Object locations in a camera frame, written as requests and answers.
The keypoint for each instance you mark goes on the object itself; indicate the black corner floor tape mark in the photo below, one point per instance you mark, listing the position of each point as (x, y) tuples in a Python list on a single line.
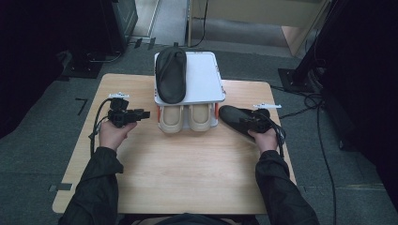
[(83, 104)]

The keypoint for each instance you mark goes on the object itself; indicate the black flip-flop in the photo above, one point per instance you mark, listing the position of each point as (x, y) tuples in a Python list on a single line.
[(171, 75), (233, 117)]

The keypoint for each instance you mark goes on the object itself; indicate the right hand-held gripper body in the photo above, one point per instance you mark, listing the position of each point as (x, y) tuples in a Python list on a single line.
[(259, 122)]

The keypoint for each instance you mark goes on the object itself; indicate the beige clog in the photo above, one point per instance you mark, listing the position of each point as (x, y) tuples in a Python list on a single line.
[(171, 120), (200, 117)]

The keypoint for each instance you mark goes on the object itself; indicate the dark cabinet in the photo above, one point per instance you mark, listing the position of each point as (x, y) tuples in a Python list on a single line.
[(123, 22)]

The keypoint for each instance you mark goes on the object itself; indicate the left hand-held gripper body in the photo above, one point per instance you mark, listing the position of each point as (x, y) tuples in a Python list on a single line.
[(120, 115)]

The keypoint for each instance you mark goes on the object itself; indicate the black metal stand with base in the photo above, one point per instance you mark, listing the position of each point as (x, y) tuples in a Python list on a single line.
[(297, 78)]

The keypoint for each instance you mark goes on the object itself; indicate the dark curtain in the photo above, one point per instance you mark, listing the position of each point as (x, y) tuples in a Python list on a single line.
[(31, 47), (369, 78)]

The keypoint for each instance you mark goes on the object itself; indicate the black flat stand base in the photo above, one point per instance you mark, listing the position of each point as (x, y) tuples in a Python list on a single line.
[(81, 68)]

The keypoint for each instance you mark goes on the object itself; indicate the person's dark torso clothing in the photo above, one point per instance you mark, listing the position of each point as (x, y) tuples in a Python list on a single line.
[(187, 220)]

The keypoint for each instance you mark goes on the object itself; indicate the person's right hand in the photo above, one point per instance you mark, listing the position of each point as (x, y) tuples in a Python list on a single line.
[(266, 140)]

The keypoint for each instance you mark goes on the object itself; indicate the person's left hand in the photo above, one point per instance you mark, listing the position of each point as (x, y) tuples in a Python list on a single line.
[(114, 136)]

